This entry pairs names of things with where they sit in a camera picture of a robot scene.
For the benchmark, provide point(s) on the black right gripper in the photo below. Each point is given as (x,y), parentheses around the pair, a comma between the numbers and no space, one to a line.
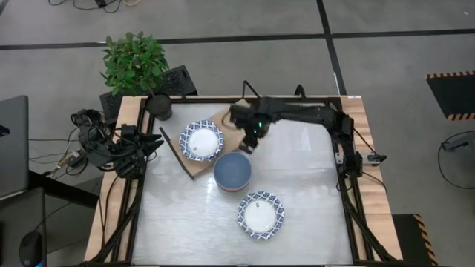
(248,116)

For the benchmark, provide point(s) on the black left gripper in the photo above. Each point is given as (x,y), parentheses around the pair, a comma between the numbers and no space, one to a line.
(135,148)

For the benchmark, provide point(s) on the blue plastic bowl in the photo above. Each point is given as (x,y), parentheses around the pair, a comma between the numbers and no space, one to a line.
(232,170)

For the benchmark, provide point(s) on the blue patterned paper bowl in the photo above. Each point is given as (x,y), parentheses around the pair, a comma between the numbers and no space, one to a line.
(202,141)
(261,215)

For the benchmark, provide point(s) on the pink plastic bowl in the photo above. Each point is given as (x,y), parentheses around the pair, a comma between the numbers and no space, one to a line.
(232,190)

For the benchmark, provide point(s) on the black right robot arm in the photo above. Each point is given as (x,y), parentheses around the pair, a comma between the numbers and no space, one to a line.
(308,113)

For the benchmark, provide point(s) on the black perforated metal stool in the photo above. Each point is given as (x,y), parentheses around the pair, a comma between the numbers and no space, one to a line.
(178,83)

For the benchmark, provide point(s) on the green leafy plant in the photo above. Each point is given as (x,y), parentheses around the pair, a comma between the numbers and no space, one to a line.
(133,63)

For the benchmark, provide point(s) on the grey connector box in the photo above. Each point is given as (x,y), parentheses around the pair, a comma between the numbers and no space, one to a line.
(367,157)

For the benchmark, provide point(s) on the grey laptop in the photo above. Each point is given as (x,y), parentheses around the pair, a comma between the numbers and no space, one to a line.
(13,148)

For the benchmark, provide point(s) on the black power adapter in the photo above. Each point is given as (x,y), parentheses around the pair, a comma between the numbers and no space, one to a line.
(100,3)

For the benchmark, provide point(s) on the black computer mouse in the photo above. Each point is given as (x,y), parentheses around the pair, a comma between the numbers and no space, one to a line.
(30,248)

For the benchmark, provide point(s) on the black desk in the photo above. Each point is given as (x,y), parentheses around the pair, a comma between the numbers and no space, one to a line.
(11,222)

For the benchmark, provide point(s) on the black hazard striped mat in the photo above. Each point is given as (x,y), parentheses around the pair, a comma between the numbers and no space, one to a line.
(406,237)
(452,96)

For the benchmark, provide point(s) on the grey floor device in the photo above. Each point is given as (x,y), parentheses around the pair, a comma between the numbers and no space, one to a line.
(458,142)

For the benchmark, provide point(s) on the black metal table frame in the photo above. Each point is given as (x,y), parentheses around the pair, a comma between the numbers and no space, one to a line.
(135,222)

